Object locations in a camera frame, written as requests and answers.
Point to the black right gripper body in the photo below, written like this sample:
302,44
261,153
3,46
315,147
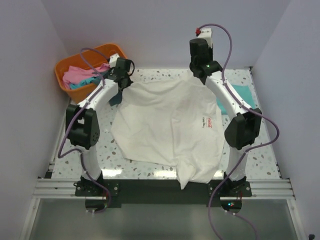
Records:
209,51

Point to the orange plastic laundry basket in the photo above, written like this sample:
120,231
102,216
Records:
96,60

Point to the aluminium frame rail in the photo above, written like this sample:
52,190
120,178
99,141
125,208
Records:
273,189

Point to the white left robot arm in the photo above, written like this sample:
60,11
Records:
82,127

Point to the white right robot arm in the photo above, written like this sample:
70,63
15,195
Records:
244,125

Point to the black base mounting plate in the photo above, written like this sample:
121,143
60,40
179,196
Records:
117,192

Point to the pink t-shirt in basket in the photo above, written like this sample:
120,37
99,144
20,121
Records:
76,74

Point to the light blue t-shirt in basket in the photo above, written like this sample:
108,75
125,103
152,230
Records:
85,82

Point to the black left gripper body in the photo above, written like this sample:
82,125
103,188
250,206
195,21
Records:
129,81

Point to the dark teal t-shirt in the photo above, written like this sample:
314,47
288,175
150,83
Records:
115,98

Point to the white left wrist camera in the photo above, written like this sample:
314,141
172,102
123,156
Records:
113,60

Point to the white t-shirt with red print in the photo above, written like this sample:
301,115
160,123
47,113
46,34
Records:
173,122

